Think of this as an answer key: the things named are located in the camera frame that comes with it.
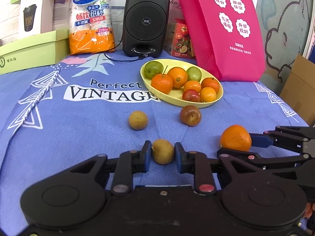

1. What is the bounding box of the tall orange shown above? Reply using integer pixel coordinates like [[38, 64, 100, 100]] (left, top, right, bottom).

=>
[[167, 67, 188, 89]]

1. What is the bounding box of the orange mandarin with long stem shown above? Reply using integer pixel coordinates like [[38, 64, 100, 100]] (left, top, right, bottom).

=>
[[151, 67, 173, 94]]

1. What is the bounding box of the large orange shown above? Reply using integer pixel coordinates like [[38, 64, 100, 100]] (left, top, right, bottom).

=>
[[220, 125, 252, 151]]

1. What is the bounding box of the black speaker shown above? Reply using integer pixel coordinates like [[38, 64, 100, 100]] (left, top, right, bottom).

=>
[[122, 0, 170, 58]]

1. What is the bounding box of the large green guava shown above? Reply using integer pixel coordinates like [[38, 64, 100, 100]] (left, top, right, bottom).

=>
[[144, 61, 164, 79]]

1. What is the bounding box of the small yellow-orange citrus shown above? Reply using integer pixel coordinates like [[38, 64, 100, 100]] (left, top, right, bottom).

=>
[[200, 87, 217, 103]]

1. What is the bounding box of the blue printed tablecloth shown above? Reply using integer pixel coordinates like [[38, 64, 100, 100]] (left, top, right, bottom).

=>
[[1, 51, 305, 235]]

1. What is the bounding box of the orange mandarin short stem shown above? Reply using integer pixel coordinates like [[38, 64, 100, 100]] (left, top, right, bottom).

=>
[[201, 77, 220, 93]]

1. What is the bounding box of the small orange tangerine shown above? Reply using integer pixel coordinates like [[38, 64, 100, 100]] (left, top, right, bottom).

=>
[[183, 80, 202, 93]]

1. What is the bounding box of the brown cardboard box right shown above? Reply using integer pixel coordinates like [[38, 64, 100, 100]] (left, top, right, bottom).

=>
[[280, 55, 315, 126]]

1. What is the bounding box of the dark red-green plum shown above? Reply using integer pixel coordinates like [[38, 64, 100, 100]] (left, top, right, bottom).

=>
[[180, 105, 202, 126]]

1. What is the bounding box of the person's right hand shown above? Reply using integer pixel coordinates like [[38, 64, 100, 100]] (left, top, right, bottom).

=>
[[303, 202, 315, 218]]

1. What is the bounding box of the orange paper cup package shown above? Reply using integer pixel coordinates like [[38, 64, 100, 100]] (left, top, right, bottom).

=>
[[68, 0, 115, 55]]

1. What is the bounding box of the light green shoe box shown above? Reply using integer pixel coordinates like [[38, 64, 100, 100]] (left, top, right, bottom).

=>
[[0, 29, 69, 74]]

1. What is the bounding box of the yellow plastic plate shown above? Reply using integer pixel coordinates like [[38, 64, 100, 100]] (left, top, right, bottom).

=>
[[140, 59, 224, 109]]

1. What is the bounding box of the black speaker cable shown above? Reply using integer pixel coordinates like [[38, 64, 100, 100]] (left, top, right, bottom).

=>
[[103, 35, 151, 63]]

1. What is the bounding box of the red tomato cracker box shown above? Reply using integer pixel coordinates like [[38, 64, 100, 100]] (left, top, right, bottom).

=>
[[163, 18, 195, 59]]

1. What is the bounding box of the white coffee cup box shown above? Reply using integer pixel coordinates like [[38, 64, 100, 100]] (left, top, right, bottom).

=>
[[18, 0, 54, 38]]

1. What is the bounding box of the round green apple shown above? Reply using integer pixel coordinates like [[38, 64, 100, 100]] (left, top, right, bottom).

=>
[[186, 67, 202, 82]]

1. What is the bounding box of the pink nonwoven tote bag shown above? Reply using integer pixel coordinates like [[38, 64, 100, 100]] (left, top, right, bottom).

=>
[[179, 0, 265, 82]]

